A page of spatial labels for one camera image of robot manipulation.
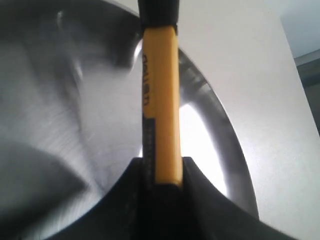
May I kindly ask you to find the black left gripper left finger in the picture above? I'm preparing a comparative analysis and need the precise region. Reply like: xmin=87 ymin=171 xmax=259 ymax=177
xmin=49 ymin=157 xmax=155 ymax=240

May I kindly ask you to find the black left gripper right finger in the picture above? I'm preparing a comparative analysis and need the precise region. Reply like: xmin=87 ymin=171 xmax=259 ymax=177
xmin=183 ymin=157 xmax=292 ymax=240

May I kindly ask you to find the yellow black claw hammer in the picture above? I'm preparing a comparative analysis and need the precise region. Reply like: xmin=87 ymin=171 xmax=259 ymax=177
xmin=138 ymin=0 xmax=183 ymax=187

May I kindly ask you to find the round steel plate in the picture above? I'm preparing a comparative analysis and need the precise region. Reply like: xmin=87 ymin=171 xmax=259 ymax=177
xmin=0 ymin=0 xmax=260 ymax=236

